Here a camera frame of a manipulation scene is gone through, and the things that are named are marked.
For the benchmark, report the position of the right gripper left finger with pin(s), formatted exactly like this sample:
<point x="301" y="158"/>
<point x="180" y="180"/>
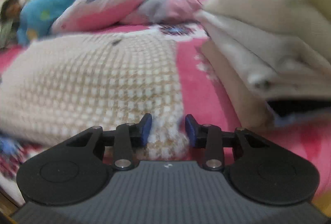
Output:
<point x="127" y="137"/>

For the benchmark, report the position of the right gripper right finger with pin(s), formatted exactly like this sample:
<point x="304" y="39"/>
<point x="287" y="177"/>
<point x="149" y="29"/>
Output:
<point x="209" y="138"/>

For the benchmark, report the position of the beige checkered knit coat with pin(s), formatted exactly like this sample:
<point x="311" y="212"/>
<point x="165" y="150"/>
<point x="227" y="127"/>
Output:
<point x="62" y="86"/>

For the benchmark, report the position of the folded white clothes stack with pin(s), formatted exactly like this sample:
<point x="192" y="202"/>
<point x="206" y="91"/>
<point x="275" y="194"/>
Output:
<point x="272" y="56"/>

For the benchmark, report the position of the pink floral bed sheet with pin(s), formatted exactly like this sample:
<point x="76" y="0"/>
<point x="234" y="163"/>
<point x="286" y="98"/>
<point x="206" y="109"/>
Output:
<point x="203" y="96"/>

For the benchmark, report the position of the dark patterned pillow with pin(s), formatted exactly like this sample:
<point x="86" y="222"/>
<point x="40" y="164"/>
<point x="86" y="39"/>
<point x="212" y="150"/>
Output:
<point x="8" y="35"/>

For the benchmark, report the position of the sleeping person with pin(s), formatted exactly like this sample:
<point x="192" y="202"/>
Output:
<point x="10" y="10"/>

